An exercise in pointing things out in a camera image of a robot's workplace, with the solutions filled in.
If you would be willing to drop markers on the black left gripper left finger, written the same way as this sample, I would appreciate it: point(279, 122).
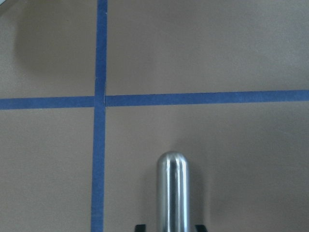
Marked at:
point(140, 228)

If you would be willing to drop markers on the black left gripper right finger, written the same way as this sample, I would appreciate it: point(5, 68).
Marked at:
point(200, 228)

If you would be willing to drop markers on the steel muddler black tip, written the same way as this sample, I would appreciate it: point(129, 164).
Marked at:
point(173, 193)

